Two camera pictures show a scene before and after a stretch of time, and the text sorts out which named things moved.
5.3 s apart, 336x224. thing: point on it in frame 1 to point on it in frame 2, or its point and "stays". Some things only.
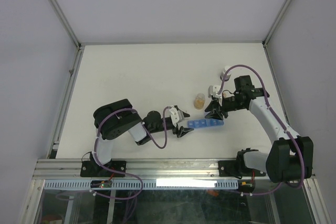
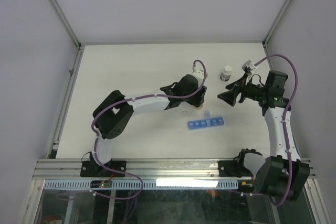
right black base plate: x=237 y=168 stays
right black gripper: x=215 y=110 to x=230 y=96
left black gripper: x=182 y=130 to x=198 y=98
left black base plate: x=92 y=168 stays
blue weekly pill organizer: x=205 y=123 stays
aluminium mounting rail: x=70 y=169 stays
